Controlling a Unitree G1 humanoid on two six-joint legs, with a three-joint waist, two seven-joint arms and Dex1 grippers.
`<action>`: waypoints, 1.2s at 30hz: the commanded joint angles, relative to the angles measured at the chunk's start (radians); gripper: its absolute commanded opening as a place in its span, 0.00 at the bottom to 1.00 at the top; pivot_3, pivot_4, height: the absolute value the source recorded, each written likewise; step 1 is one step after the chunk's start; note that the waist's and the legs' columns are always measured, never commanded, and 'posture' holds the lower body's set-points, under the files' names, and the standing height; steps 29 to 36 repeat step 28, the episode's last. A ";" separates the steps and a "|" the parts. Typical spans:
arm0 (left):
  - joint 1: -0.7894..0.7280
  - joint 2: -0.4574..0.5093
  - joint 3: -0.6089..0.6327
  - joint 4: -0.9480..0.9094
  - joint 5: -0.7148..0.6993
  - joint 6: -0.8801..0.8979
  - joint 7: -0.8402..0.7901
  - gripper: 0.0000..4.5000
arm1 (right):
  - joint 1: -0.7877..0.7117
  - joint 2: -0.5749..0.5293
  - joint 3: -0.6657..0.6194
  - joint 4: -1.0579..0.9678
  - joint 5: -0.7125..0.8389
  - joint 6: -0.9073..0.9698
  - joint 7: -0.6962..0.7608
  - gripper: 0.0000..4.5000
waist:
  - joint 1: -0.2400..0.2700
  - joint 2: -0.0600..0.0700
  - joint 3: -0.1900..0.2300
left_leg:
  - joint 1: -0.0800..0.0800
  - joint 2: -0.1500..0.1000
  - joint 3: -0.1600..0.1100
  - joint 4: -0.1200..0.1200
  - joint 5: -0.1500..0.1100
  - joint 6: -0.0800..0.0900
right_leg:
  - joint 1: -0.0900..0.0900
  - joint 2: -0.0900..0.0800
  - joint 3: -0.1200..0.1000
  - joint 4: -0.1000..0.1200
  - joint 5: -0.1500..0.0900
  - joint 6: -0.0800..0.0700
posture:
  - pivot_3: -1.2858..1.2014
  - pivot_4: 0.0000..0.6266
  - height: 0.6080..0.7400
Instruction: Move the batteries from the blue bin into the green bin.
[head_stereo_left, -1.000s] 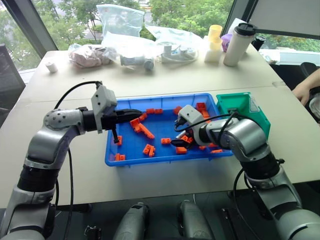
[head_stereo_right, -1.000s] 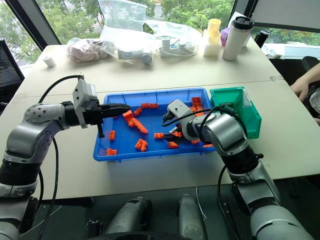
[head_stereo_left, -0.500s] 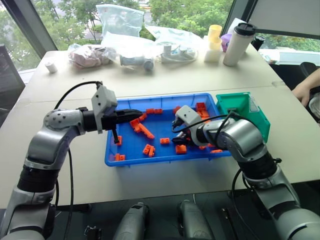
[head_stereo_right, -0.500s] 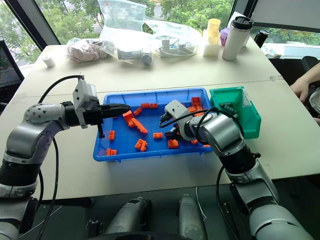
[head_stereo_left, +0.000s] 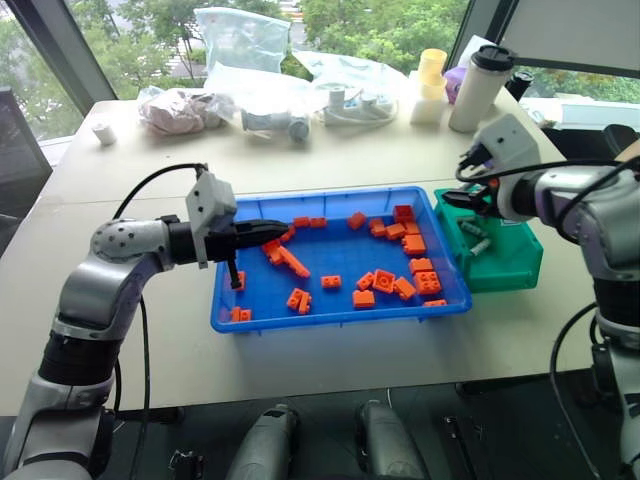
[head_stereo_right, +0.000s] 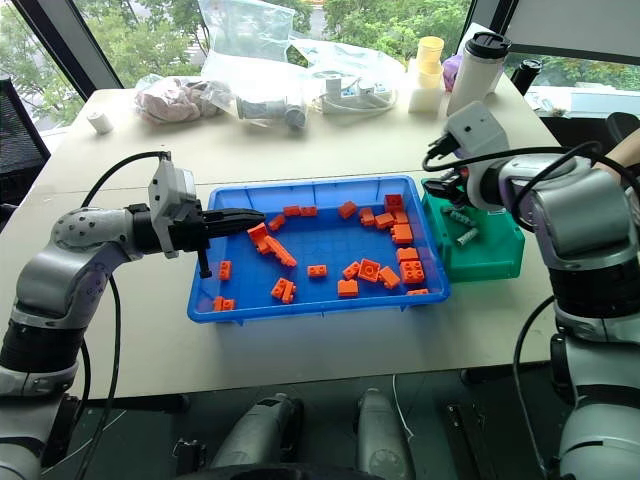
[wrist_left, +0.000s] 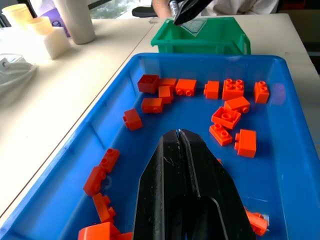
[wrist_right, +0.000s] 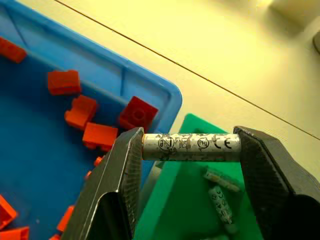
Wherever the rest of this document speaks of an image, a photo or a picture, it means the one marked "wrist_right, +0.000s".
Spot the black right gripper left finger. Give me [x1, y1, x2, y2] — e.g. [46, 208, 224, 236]
[60, 126, 145, 240]

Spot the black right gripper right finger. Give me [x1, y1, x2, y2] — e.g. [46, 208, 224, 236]
[232, 125, 320, 240]

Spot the white printed battery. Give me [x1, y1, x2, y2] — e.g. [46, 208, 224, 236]
[141, 132, 242, 162]
[202, 166, 241, 193]
[208, 185, 234, 225]

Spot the blue plastic bin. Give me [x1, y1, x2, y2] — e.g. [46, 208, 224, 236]
[0, 0, 183, 240]

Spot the green plastic bin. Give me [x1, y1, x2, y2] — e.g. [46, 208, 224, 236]
[131, 113, 264, 240]

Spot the dark red toy brick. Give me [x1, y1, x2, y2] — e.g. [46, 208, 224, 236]
[118, 95, 160, 133]

